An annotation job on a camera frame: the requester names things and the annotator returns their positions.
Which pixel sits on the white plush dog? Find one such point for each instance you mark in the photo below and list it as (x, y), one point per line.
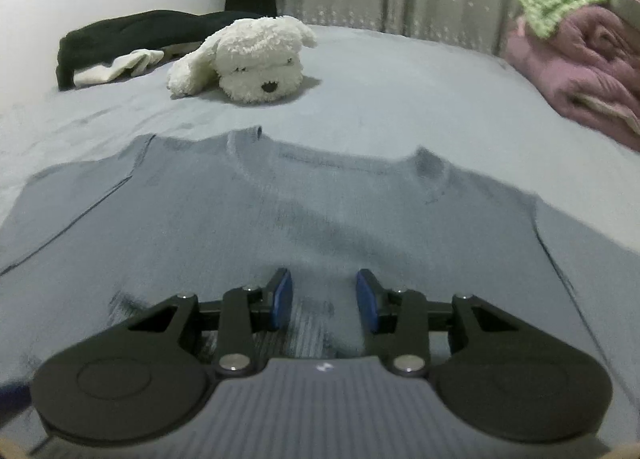
(250, 54)

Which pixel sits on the grey knit sweater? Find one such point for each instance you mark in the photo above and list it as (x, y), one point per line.
(320, 199)

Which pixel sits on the grey bed sheet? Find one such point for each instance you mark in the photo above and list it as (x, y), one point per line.
(450, 104)

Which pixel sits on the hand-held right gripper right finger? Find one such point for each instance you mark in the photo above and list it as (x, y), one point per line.
(366, 304)

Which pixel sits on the pink folded quilt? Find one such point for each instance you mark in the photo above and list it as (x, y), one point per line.
(590, 59)

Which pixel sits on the black garment with white sock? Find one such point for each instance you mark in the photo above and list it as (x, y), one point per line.
(125, 29)

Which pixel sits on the white cloth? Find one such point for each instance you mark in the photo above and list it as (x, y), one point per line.
(120, 66)

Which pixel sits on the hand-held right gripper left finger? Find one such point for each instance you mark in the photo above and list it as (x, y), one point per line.
(281, 299)

